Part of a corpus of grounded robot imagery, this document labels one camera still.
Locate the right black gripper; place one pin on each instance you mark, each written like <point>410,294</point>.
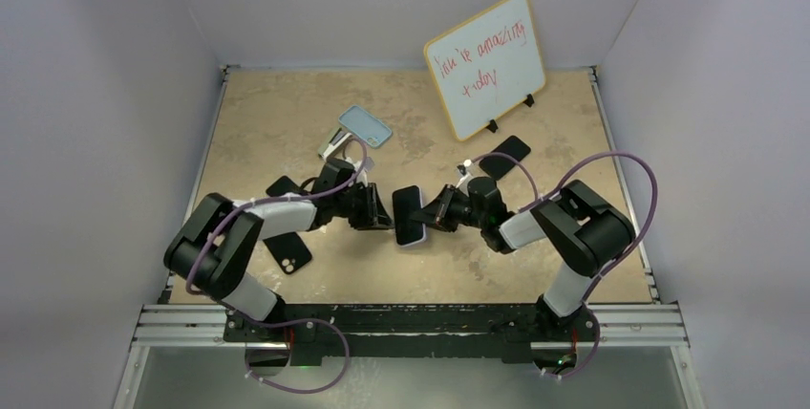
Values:
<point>435,213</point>

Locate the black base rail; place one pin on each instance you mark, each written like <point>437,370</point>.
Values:
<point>512,333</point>

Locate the black phone case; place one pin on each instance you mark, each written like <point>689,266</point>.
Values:
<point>289,251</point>

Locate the white green stapler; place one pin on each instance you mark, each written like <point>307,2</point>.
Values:
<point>335,144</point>

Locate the white board with yellow frame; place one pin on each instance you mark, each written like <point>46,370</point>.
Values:
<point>486,66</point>

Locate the lavender phone case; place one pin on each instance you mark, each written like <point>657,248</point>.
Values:
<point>414,243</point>

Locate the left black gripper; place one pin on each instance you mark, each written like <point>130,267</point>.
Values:
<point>373,215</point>

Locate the black phone with grey edge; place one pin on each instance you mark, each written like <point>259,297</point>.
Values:
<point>282,186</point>

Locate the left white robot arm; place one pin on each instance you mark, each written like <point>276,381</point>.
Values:
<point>214,246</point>

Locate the light blue phone case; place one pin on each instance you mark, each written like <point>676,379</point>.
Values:
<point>370,129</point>

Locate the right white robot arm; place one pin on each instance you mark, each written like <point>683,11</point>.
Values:
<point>586,231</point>

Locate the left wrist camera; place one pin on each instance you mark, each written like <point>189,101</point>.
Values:
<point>364,166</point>

